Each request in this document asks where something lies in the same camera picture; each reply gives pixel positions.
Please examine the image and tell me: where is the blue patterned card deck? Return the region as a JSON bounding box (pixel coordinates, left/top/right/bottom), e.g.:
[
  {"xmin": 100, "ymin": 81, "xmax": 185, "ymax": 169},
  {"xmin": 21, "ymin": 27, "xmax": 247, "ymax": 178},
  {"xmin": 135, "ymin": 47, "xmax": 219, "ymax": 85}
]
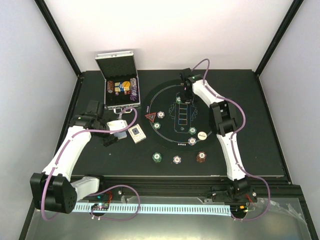
[{"xmin": 113, "ymin": 131, "xmax": 127, "ymax": 140}]

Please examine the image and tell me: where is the red triangular all-in marker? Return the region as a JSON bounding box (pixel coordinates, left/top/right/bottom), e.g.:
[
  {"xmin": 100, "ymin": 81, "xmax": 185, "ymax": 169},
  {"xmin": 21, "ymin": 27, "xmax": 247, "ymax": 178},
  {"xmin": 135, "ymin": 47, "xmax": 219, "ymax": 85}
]
[{"xmin": 145, "ymin": 112, "xmax": 157, "ymax": 123}]

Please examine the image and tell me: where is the blue white poker chip stack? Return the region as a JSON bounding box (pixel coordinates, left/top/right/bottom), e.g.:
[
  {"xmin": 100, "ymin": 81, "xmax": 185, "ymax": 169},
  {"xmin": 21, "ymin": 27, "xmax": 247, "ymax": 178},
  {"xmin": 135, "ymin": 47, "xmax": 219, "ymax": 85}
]
[{"xmin": 172, "ymin": 156, "xmax": 182, "ymax": 164}]

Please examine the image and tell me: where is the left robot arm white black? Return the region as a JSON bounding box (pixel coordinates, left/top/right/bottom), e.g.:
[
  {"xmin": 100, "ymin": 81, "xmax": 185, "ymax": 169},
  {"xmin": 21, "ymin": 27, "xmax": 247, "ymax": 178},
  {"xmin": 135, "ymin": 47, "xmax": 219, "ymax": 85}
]
[{"xmin": 30, "ymin": 112, "xmax": 128, "ymax": 221}]

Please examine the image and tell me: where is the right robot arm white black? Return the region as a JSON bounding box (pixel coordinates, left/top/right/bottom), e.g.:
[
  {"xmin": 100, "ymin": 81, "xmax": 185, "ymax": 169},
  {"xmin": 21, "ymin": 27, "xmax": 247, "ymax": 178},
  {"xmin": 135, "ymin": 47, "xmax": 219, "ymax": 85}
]
[{"xmin": 180, "ymin": 68, "xmax": 250, "ymax": 202}]

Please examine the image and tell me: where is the white playing card box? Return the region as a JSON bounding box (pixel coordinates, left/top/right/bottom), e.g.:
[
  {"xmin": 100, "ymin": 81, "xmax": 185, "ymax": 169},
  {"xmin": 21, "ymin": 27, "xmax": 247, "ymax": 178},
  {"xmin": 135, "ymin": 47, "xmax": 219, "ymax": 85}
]
[{"xmin": 128, "ymin": 124, "xmax": 147, "ymax": 144}]

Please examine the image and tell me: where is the round black poker mat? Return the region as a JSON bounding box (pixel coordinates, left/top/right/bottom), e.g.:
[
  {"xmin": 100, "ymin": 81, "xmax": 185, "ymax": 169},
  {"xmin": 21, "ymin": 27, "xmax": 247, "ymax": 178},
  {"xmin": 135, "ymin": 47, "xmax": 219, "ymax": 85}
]
[{"xmin": 141, "ymin": 79, "xmax": 220, "ymax": 152}]

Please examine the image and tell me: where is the white dealer button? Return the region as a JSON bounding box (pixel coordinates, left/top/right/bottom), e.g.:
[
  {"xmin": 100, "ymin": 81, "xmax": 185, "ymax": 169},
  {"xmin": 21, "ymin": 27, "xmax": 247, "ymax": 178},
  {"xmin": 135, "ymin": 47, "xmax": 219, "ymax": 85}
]
[{"xmin": 197, "ymin": 131, "xmax": 208, "ymax": 141}]

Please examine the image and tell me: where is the aluminium poker case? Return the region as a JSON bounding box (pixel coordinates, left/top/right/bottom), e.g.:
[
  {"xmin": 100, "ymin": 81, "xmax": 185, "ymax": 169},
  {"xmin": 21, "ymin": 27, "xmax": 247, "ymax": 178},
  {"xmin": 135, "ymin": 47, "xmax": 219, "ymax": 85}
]
[{"xmin": 95, "ymin": 50, "xmax": 141, "ymax": 114}]

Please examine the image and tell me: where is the green poker chip stack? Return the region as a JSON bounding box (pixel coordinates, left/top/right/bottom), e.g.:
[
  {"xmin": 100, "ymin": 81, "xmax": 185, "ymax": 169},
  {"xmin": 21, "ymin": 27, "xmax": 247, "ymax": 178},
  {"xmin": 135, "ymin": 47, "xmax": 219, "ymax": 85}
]
[{"xmin": 152, "ymin": 152, "xmax": 162, "ymax": 163}]

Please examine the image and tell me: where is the blue yellow card box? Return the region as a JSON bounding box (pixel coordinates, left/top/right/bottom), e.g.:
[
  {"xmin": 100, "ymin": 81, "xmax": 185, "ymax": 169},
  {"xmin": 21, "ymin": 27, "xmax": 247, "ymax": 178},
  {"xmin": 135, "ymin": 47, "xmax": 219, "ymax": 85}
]
[{"xmin": 114, "ymin": 81, "xmax": 131, "ymax": 93}]

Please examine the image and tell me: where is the purple chip row in case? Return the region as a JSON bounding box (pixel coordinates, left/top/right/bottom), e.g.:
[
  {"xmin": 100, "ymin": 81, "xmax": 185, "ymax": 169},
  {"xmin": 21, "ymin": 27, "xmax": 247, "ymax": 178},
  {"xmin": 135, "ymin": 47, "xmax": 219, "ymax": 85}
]
[{"xmin": 129, "ymin": 78, "xmax": 139, "ymax": 102}]

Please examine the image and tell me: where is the brown chip row in case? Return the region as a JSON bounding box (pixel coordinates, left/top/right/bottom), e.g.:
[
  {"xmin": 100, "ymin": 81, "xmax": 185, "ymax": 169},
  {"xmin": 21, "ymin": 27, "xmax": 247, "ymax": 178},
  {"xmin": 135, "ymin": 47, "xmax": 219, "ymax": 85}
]
[{"xmin": 106, "ymin": 80, "xmax": 115, "ymax": 94}]

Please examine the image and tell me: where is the yellow big blind button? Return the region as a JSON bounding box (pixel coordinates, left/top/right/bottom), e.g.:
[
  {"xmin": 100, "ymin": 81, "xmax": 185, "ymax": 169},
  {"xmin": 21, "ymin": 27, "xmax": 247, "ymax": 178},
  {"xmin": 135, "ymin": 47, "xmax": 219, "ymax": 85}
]
[{"xmin": 122, "ymin": 81, "xmax": 131, "ymax": 90}]

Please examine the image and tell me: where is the brown poker chip stack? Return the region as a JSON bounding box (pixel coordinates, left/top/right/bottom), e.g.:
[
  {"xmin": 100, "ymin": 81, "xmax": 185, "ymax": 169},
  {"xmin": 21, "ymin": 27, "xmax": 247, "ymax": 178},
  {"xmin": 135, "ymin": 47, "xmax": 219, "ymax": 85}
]
[{"xmin": 196, "ymin": 151, "xmax": 207, "ymax": 163}]

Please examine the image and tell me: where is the left controller board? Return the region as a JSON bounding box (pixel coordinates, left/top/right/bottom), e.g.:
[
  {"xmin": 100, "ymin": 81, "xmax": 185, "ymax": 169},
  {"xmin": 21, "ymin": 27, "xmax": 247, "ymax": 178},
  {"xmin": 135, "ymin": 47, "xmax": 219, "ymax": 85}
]
[{"xmin": 91, "ymin": 202, "xmax": 110, "ymax": 211}]

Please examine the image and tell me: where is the controller board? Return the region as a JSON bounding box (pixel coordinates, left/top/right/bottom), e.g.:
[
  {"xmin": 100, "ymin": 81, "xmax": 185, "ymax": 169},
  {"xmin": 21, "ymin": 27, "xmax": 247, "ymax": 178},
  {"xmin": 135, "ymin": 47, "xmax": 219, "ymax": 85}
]
[
  {"xmin": 91, "ymin": 202, "xmax": 110, "ymax": 211},
  {"xmin": 230, "ymin": 205, "xmax": 256, "ymax": 213}
]

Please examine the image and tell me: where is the right controller board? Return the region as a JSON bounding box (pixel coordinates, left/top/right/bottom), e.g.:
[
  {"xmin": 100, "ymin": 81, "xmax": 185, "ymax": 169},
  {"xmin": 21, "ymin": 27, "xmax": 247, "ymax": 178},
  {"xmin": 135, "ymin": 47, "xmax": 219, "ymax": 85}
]
[{"xmin": 230, "ymin": 205, "xmax": 256, "ymax": 213}]

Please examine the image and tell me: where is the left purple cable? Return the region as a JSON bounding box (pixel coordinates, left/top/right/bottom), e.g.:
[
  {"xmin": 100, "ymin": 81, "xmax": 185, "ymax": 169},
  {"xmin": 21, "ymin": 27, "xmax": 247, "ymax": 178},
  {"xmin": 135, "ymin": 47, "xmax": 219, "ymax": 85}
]
[{"xmin": 40, "ymin": 107, "xmax": 141, "ymax": 222}]

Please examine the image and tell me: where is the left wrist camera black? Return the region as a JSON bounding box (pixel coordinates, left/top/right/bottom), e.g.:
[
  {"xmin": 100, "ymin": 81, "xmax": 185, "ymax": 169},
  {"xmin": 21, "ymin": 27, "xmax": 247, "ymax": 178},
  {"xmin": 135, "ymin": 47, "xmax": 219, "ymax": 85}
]
[{"xmin": 85, "ymin": 100, "xmax": 105, "ymax": 118}]

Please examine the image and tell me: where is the black aluminium mounting rail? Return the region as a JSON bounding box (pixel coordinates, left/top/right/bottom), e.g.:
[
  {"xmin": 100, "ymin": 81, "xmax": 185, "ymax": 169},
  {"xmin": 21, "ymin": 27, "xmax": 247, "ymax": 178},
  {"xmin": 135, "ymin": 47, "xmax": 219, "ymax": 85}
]
[{"xmin": 97, "ymin": 175, "xmax": 304, "ymax": 200}]

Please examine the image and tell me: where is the white slotted cable duct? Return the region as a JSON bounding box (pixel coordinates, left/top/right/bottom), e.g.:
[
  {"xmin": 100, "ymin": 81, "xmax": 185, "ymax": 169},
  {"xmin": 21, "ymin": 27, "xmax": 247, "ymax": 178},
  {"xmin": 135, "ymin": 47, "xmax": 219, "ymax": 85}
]
[{"xmin": 73, "ymin": 202, "xmax": 231, "ymax": 217}]

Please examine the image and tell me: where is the black frame post right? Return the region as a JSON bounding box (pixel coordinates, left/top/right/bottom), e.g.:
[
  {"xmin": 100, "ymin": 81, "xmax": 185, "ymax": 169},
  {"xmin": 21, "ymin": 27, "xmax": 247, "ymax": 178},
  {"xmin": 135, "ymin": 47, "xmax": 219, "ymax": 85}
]
[{"xmin": 255, "ymin": 0, "xmax": 304, "ymax": 77}]

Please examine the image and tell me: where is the black frame post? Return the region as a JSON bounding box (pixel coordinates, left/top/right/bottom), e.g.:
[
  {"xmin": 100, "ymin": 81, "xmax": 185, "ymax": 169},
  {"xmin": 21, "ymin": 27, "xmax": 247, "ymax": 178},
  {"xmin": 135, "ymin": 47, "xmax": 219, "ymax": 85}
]
[
  {"xmin": 34, "ymin": 0, "xmax": 82, "ymax": 77},
  {"xmin": 255, "ymin": 0, "xmax": 304, "ymax": 77}
]

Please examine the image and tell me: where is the black frame post left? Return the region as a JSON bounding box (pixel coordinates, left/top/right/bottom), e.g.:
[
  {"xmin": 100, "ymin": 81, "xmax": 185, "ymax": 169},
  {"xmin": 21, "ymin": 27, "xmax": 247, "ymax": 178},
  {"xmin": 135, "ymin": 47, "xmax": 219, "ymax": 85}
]
[{"xmin": 34, "ymin": 0, "xmax": 82, "ymax": 77}]

